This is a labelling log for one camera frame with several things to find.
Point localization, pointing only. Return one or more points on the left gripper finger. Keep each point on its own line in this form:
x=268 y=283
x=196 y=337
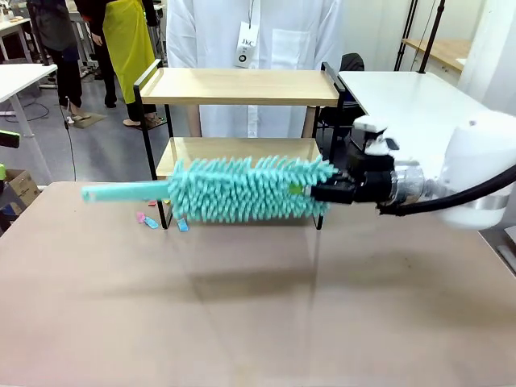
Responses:
x=9 y=139
x=2 y=172

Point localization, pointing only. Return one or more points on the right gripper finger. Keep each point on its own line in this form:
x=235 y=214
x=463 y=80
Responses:
x=342 y=179
x=332 y=194

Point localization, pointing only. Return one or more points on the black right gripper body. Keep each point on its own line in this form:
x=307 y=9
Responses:
x=373 y=185

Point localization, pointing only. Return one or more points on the teal chenille duster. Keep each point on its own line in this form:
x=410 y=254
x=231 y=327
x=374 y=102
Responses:
x=242 y=193

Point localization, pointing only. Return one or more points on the two-tier wood metal shelf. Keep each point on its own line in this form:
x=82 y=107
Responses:
x=238 y=86

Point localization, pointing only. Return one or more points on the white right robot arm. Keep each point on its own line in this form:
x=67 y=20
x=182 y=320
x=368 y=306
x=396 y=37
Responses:
x=471 y=153

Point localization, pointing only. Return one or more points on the printed cardboard box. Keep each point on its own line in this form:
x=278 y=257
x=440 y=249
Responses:
x=24 y=185

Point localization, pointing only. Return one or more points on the small white side table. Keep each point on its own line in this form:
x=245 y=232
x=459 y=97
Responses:
x=20 y=78

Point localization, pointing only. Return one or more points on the brown floor mat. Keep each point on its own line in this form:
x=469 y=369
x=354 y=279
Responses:
x=94 y=119

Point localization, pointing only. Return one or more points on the large white side table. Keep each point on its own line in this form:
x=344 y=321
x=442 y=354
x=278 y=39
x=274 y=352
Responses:
x=403 y=92

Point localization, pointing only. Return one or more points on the white background desk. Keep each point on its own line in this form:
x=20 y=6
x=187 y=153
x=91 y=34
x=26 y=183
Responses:
x=12 y=26

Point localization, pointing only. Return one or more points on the black chair back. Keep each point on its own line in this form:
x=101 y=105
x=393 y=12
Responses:
x=354 y=62

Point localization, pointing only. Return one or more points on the person in dark clothes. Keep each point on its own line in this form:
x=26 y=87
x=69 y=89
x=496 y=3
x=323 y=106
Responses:
x=60 y=24

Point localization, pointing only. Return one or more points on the pink paper scrap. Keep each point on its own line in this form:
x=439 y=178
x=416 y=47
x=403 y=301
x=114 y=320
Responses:
x=140 y=217

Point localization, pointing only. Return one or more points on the person in yellow apron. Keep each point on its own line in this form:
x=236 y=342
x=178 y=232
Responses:
x=129 y=48

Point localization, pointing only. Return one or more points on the wooden background table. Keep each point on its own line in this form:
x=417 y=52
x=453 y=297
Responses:
x=443 y=50

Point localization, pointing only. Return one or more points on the black tripod stand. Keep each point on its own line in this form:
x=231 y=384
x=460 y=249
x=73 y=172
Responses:
x=406 y=36

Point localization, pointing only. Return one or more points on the black stand pole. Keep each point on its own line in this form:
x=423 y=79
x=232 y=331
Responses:
x=431 y=36

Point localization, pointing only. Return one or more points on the white name badge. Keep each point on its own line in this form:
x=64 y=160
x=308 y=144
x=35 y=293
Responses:
x=246 y=40

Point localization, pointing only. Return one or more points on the person in white shirt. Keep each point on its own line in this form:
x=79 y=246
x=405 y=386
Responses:
x=209 y=36

